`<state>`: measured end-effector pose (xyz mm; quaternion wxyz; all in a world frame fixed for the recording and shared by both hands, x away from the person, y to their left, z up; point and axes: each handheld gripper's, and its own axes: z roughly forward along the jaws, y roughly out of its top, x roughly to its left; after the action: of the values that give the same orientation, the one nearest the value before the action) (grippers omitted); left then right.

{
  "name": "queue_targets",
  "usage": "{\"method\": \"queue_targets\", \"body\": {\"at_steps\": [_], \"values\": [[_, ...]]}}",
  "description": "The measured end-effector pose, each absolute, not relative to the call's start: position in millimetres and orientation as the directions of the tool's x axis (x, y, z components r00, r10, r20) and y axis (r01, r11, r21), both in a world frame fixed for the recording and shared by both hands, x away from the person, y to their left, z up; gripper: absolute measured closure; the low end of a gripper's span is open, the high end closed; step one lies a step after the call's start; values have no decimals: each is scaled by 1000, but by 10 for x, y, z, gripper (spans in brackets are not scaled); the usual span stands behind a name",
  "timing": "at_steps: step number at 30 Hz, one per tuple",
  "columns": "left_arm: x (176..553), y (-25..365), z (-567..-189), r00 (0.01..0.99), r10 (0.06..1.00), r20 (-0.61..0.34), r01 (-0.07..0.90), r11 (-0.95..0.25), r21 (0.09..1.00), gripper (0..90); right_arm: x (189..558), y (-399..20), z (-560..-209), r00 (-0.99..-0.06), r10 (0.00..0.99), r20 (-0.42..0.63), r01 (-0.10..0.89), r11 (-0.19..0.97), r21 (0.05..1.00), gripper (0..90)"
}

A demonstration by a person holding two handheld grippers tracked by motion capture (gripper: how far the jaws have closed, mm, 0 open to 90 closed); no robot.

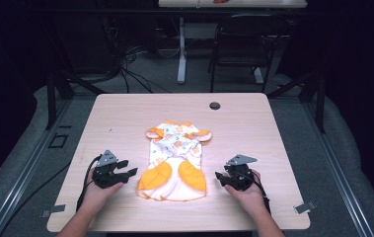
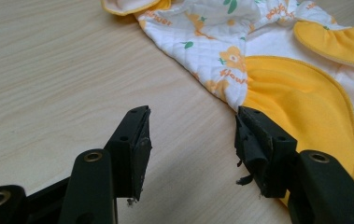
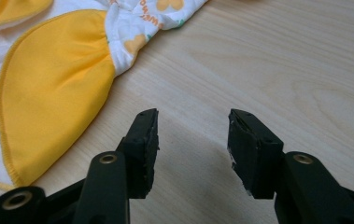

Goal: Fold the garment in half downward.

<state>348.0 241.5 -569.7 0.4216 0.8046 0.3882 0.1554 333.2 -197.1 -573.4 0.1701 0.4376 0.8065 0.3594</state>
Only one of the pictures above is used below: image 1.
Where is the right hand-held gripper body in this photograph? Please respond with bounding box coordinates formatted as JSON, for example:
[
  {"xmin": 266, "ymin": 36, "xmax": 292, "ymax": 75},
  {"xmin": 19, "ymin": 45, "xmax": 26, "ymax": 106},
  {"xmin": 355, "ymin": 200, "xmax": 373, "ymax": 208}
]
[{"xmin": 223, "ymin": 154, "xmax": 259, "ymax": 193}]

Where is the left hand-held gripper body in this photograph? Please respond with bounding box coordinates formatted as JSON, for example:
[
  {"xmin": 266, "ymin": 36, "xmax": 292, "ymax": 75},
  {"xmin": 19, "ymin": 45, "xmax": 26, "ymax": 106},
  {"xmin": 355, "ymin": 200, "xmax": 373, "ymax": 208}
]
[{"xmin": 92, "ymin": 149, "xmax": 130, "ymax": 190}]

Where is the orange and white baby garment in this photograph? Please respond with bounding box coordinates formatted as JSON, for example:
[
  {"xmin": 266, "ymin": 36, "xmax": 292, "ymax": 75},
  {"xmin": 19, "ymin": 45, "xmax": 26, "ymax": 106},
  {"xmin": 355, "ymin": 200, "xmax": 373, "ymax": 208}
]
[{"xmin": 136, "ymin": 119, "xmax": 214, "ymax": 202}]

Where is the person's left hand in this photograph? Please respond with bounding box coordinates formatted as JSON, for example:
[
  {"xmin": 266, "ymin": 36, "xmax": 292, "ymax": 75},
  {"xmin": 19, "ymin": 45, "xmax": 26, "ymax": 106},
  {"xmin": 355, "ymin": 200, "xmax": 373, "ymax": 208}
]
[{"xmin": 80, "ymin": 168, "xmax": 125, "ymax": 215}]

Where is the person's right hand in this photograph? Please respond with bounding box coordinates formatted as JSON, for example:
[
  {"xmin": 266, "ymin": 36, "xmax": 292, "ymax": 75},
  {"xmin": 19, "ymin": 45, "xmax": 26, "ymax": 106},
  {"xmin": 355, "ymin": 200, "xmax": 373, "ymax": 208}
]
[{"xmin": 224, "ymin": 169, "xmax": 270, "ymax": 217}]

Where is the grey tape strip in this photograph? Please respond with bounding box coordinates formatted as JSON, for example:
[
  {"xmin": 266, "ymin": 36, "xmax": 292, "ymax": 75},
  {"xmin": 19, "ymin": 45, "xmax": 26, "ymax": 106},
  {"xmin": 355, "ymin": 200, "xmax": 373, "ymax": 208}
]
[
  {"xmin": 40, "ymin": 203, "xmax": 67, "ymax": 219},
  {"xmin": 293, "ymin": 200, "xmax": 318, "ymax": 214}
]

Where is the black metal stand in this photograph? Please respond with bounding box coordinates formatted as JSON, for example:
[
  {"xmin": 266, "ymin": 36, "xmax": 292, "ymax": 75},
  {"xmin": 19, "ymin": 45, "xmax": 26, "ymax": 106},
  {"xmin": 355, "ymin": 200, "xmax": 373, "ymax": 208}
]
[
  {"xmin": 42, "ymin": 29, "xmax": 108, "ymax": 130},
  {"xmin": 266, "ymin": 63, "xmax": 328, "ymax": 134}
]

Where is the white table leg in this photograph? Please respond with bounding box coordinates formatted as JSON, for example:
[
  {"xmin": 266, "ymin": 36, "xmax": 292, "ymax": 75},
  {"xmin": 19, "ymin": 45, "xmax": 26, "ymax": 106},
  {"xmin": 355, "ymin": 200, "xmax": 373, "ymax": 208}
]
[{"xmin": 177, "ymin": 17, "xmax": 188, "ymax": 85}]

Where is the black chair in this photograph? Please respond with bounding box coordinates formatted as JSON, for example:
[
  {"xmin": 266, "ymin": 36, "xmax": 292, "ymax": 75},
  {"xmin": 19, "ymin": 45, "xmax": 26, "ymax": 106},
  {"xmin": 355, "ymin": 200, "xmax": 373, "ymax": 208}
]
[{"xmin": 207, "ymin": 13, "xmax": 289, "ymax": 94}]

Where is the light background table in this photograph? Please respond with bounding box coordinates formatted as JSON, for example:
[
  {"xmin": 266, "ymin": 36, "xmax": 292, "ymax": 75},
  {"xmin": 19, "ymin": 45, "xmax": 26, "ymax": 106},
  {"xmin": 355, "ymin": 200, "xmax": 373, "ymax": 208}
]
[{"xmin": 158, "ymin": 0, "xmax": 308, "ymax": 9}]

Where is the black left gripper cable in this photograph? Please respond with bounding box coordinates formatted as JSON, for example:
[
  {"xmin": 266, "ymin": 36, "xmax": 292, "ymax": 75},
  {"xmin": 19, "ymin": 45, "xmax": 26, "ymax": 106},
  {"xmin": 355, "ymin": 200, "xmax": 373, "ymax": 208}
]
[{"xmin": 75, "ymin": 155, "xmax": 103, "ymax": 212}]

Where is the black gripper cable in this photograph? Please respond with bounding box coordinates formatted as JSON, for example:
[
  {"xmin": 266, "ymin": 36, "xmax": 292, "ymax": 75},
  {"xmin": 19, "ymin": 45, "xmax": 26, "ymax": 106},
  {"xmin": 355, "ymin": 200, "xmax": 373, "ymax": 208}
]
[
  {"xmin": 75, "ymin": 155, "xmax": 103, "ymax": 212},
  {"xmin": 244, "ymin": 171, "xmax": 271, "ymax": 215}
]

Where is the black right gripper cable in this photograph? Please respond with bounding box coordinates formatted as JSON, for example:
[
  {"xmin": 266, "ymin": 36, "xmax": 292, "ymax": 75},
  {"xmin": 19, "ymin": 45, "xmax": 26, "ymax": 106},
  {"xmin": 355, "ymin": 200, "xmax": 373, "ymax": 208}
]
[{"xmin": 244, "ymin": 171, "xmax": 271, "ymax": 215}]

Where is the aluminium floor rail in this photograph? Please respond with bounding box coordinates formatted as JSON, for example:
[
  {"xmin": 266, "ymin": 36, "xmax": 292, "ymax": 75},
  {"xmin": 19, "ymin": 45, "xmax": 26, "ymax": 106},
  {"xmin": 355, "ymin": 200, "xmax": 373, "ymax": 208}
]
[
  {"xmin": 301, "ymin": 98, "xmax": 374, "ymax": 237},
  {"xmin": 0, "ymin": 98, "xmax": 74, "ymax": 237}
]

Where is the bundle of floor cables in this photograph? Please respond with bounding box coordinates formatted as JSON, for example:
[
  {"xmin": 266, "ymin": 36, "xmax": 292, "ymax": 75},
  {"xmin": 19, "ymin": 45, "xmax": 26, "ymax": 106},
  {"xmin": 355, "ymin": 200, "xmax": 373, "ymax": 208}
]
[{"xmin": 100, "ymin": 16, "xmax": 179, "ymax": 95}]

